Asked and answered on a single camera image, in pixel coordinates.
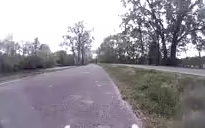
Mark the cluster of bare trees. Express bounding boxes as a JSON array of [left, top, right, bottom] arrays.
[[59, 20, 96, 66]]

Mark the grey asphalt path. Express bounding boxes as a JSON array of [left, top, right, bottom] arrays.
[[0, 63, 142, 128]]

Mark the grass verge between paths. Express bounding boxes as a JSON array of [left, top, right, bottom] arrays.
[[98, 63, 205, 128]]

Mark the row of tall trees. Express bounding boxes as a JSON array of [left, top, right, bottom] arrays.
[[96, 0, 205, 70]]

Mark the pale side road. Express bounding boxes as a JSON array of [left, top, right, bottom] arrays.
[[111, 63, 205, 79]]

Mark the row of hedge bushes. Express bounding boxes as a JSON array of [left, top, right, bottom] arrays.
[[0, 32, 78, 75]]

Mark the grass strip beside hedge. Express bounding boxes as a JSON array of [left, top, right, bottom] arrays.
[[0, 65, 78, 86]]

